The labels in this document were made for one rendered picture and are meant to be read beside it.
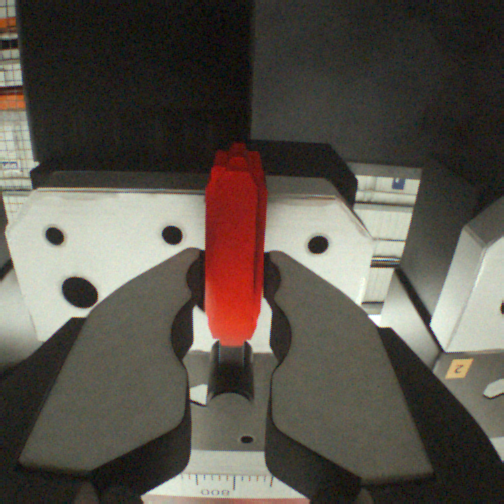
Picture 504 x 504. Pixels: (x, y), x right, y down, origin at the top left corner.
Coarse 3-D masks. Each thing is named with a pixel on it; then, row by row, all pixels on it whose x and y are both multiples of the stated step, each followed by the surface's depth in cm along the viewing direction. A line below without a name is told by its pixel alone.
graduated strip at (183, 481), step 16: (176, 480) 24; (192, 480) 24; (208, 480) 24; (224, 480) 24; (240, 480) 24; (256, 480) 24; (272, 480) 25; (192, 496) 26; (208, 496) 26; (224, 496) 26; (240, 496) 26; (256, 496) 26; (272, 496) 26; (288, 496) 26
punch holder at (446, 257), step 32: (448, 160) 21; (480, 160) 21; (448, 192) 19; (480, 192) 17; (416, 224) 23; (448, 224) 19; (480, 224) 16; (416, 256) 23; (448, 256) 19; (480, 256) 16; (416, 288) 23; (448, 288) 18; (480, 288) 16; (384, 320) 27; (416, 320) 22; (448, 320) 18; (480, 320) 17; (416, 352) 21; (448, 352) 19; (480, 352) 19; (448, 384) 20; (480, 384) 20; (480, 416) 22
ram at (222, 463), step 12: (192, 456) 23; (204, 456) 23; (216, 456) 23; (228, 456) 23; (240, 456) 23; (252, 456) 23; (192, 468) 24; (204, 468) 24; (216, 468) 24; (228, 468) 24; (240, 468) 24; (252, 468) 24; (264, 468) 24
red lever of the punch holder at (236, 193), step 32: (224, 160) 11; (256, 160) 11; (224, 192) 10; (256, 192) 10; (224, 224) 11; (256, 224) 11; (224, 256) 11; (256, 256) 12; (224, 288) 12; (256, 288) 12; (224, 320) 12; (256, 320) 13; (224, 352) 14; (224, 384) 14; (224, 416) 14
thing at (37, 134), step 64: (64, 0) 14; (128, 0) 14; (192, 0) 14; (256, 0) 14; (64, 64) 15; (128, 64) 15; (192, 64) 15; (64, 128) 16; (128, 128) 16; (192, 128) 16
